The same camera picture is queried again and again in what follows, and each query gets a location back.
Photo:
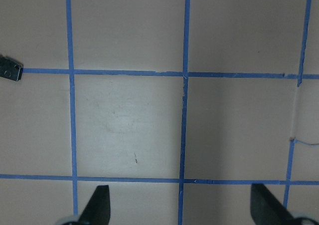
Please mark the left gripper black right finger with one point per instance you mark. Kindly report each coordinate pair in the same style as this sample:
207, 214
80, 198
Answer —
265, 209

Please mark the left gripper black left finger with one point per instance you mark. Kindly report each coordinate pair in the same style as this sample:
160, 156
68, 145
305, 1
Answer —
97, 210

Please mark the black metal brake pad plate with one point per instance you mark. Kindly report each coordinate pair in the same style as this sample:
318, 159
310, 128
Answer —
10, 68

